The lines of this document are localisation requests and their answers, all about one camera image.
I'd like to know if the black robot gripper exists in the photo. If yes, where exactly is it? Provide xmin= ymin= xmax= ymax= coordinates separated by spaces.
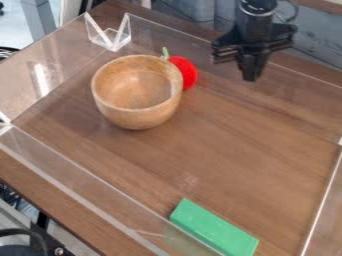
xmin=211 ymin=23 xmax=298 ymax=82

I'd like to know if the red plush strawberry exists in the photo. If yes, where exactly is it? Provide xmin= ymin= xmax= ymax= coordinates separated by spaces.
xmin=162 ymin=47 xmax=198 ymax=90

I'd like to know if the wooden bowl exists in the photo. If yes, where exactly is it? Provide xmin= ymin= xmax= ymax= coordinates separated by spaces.
xmin=91 ymin=55 xmax=183 ymax=130

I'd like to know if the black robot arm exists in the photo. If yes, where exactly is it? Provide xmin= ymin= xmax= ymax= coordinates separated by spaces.
xmin=211 ymin=0 xmax=298 ymax=82

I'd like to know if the green rectangular block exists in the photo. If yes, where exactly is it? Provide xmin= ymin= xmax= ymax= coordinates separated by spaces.
xmin=170 ymin=198 xmax=259 ymax=256

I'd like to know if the clear acrylic tray enclosure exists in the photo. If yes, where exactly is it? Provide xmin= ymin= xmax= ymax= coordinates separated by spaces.
xmin=0 ymin=14 xmax=342 ymax=256

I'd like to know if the black metal table bracket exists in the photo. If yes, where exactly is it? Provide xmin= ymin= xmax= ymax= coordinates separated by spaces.
xmin=29 ymin=213 xmax=75 ymax=256

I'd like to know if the black cable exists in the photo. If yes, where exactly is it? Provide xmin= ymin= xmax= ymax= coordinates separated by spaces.
xmin=0 ymin=228 xmax=48 ymax=256

